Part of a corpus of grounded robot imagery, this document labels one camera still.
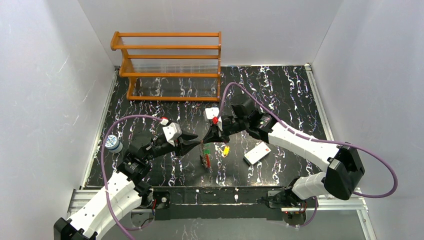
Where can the blue white round tin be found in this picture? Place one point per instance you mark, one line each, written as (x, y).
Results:
(113, 144)

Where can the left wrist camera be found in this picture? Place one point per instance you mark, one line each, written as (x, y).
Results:
(172, 130)

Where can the yellow tagged key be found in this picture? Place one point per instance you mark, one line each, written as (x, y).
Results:
(225, 151)

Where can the aluminium frame rail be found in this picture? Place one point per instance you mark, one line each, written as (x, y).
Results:
(329, 202)

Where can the white card box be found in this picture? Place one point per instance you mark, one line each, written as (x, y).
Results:
(256, 154)

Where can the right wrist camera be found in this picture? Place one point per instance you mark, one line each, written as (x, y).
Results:
(210, 115)

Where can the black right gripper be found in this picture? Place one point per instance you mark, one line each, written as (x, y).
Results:
(222, 131)

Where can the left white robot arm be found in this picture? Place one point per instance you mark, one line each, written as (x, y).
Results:
(126, 189)

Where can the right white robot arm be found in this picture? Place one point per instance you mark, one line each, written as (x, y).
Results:
(340, 165)

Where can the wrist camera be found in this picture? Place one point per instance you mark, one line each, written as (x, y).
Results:
(210, 115)
(172, 130)

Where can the orange wooden rack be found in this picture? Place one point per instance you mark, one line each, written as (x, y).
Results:
(170, 66)

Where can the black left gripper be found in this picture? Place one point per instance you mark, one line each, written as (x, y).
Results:
(180, 144)

